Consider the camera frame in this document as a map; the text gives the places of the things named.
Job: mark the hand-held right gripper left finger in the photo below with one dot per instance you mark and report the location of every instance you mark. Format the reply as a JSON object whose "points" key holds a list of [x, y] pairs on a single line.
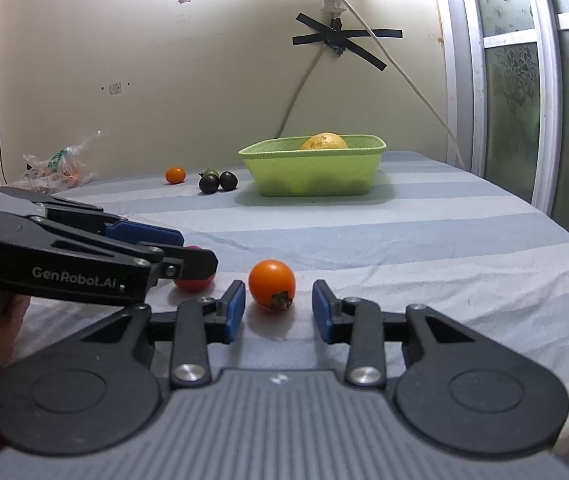
{"points": [[234, 310]]}

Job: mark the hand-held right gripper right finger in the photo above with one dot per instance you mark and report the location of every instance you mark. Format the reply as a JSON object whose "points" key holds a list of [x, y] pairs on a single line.
{"points": [[322, 310]]}

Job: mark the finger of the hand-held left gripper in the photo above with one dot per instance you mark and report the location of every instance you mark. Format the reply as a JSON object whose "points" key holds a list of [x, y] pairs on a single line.
{"points": [[192, 264], [149, 235]]}

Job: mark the red tomato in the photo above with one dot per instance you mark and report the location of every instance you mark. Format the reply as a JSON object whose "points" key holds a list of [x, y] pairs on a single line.
{"points": [[192, 285]]}

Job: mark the green plastic basin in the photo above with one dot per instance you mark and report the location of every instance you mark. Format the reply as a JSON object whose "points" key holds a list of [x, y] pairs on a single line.
{"points": [[309, 170]]}

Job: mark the large orange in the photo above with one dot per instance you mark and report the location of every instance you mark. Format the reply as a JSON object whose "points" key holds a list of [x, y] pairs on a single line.
{"points": [[323, 141]]}

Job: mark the small orange tomato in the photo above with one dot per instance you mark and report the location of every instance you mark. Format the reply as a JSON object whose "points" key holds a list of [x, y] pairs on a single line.
{"points": [[175, 175]]}

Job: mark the dark round fruit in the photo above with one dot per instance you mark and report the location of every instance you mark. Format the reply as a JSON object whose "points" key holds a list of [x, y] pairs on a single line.
{"points": [[228, 181], [209, 184]]}

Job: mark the green fruit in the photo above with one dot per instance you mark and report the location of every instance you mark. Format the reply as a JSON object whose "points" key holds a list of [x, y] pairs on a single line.
{"points": [[209, 172]]}

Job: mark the clear plastic bag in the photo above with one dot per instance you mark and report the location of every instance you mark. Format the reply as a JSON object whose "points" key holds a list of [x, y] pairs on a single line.
{"points": [[59, 165]]}

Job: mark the blue striped cloth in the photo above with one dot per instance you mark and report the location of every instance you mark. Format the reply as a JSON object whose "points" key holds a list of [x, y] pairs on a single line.
{"points": [[414, 240]]}

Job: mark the black tape cross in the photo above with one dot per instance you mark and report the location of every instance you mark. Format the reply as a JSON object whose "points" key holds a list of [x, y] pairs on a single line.
{"points": [[337, 37]]}

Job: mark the frosted glass sliding door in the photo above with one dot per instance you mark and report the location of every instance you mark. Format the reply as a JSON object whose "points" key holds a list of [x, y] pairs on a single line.
{"points": [[509, 85]]}

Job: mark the white wall sticker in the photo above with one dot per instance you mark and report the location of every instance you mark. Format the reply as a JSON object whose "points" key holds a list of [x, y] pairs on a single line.
{"points": [[115, 88]]}

